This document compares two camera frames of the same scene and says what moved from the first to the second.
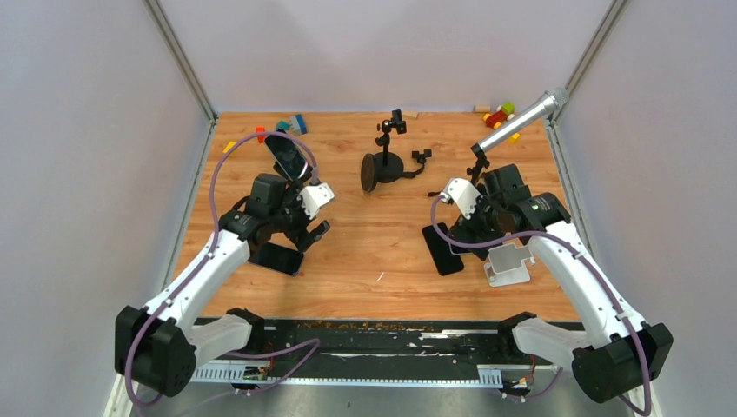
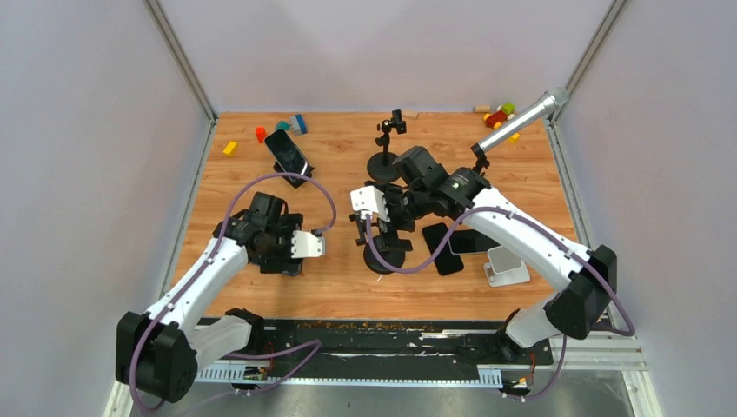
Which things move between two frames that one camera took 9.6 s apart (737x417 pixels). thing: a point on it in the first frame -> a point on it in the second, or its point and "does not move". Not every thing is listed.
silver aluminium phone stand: [508, 265] does not move
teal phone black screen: [288, 155] does not move
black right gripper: [463, 230] -> [391, 193]
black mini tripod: [481, 163] does not move
